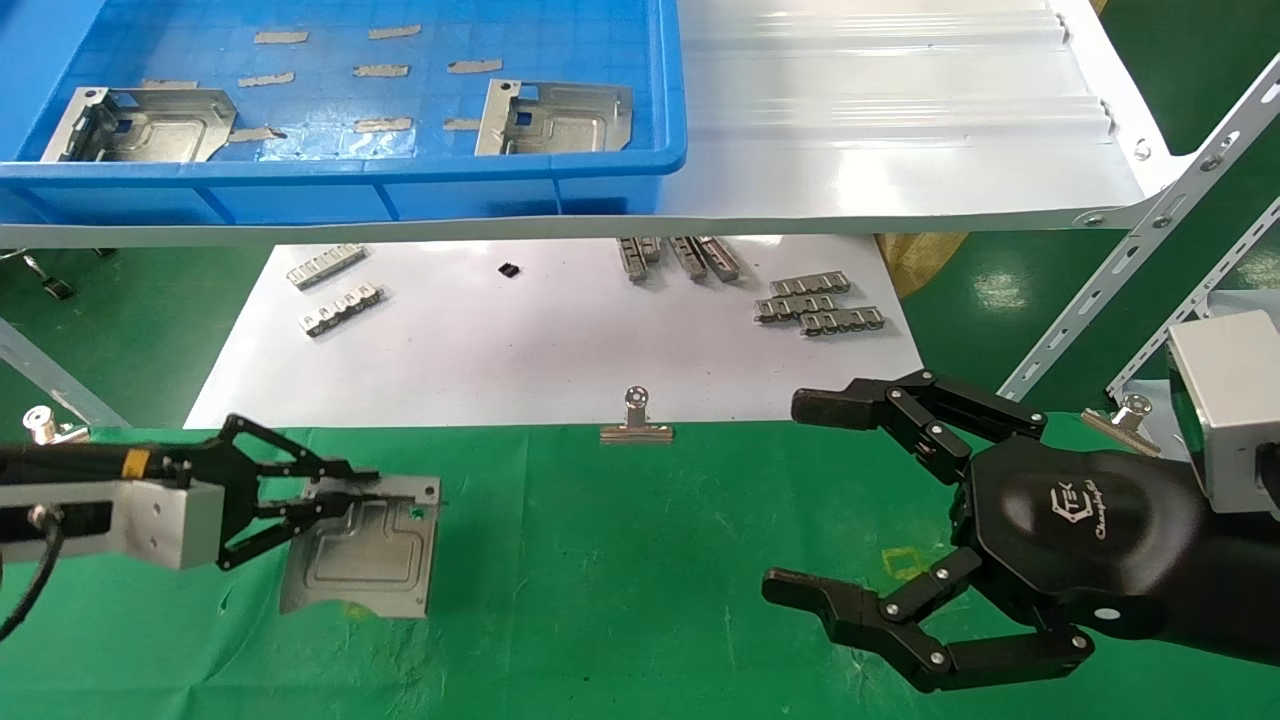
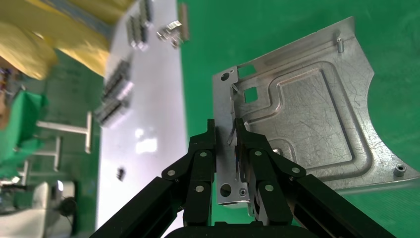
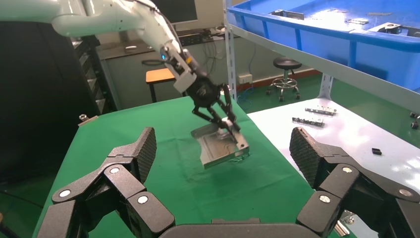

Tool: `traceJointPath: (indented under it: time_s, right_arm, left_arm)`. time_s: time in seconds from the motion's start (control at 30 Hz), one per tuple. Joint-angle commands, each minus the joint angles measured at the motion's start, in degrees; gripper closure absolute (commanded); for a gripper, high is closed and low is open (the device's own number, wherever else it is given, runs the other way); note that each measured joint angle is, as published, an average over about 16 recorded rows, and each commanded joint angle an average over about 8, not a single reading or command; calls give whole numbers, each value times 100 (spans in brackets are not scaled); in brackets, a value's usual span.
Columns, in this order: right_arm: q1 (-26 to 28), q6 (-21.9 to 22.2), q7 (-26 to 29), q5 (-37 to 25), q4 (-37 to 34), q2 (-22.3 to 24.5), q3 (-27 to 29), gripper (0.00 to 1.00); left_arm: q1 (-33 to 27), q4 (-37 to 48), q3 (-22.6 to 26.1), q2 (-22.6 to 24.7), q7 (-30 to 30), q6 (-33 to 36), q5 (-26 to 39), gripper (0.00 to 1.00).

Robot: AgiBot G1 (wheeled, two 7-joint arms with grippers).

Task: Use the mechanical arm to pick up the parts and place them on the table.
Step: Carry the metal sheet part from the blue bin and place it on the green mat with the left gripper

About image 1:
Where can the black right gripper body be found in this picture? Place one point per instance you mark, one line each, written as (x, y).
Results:
(1080, 540)

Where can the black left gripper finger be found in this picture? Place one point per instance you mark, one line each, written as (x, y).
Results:
(300, 462)
(290, 520)

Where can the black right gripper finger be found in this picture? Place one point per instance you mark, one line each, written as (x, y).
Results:
(1000, 660)
(835, 405)

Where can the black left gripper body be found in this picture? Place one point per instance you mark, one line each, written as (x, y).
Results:
(165, 465)

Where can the stamped sheet metal bracket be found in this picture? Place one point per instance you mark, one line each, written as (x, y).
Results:
(570, 120)
(160, 130)
(370, 560)

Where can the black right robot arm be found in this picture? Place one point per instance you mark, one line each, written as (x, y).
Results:
(1235, 580)

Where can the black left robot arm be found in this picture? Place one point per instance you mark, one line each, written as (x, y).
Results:
(50, 465)

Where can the small notched metal strip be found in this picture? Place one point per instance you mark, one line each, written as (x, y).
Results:
(810, 284)
(688, 258)
(325, 267)
(340, 310)
(840, 321)
(651, 248)
(631, 260)
(720, 258)
(790, 308)

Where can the silver binder clip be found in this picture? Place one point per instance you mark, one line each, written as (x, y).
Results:
(1120, 425)
(45, 428)
(636, 432)

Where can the brown paper bag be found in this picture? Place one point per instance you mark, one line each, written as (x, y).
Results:
(915, 262)

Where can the black caster wheel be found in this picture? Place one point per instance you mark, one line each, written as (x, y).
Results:
(52, 288)

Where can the green table mat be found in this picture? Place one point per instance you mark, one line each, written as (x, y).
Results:
(640, 580)

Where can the white slotted angle bar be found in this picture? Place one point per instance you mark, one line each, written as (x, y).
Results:
(1200, 300)
(1150, 215)

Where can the blue plastic bin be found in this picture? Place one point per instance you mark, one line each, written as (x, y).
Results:
(300, 190)

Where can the white paper sheet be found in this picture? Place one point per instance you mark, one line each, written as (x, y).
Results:
(550, 350)

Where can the white shelf sheet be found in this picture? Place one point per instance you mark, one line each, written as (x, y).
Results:
(880, 120)

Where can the grey tape piece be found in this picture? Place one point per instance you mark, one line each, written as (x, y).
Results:
(168, 85)
(255, 134)
(382, 125)
(460, 125)
(266, 79)
(474, 66)
(380, 71)
(281, 37)
(394, 32)

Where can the grey metal frame bar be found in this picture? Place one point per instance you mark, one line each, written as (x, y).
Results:
(50, 375)

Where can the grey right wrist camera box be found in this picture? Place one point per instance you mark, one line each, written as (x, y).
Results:
(1230, 400)

